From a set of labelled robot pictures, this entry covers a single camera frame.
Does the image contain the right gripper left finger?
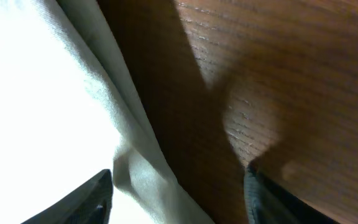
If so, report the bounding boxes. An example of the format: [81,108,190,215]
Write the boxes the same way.
[23,169,113,224]

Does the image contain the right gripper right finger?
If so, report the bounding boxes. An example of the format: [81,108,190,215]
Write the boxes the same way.
[244,164,337,224]

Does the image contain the beige khaki shorts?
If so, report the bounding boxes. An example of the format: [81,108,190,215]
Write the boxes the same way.
[0,1,211,223]

